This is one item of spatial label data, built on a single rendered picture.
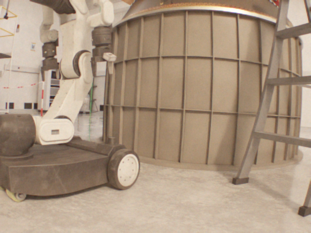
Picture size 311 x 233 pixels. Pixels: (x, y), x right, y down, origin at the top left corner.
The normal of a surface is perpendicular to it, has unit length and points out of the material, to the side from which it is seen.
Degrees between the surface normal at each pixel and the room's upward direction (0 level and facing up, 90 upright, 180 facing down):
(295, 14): 90
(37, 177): 90
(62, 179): 90
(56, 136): 90
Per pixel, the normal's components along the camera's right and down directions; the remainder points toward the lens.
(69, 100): 0.83, 0.07
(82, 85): 0.73, 0.49
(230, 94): -0.08, 0.06
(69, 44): -0.56, 0.20
